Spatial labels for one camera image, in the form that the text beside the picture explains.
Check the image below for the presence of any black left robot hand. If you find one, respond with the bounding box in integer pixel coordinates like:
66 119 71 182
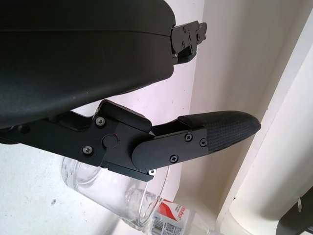
0 0 262 183

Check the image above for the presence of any clear red-labelled water bottle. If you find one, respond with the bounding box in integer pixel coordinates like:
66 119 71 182
123 187 221 235

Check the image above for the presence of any clear plastic cup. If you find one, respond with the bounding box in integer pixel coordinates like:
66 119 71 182
61 156 171 233

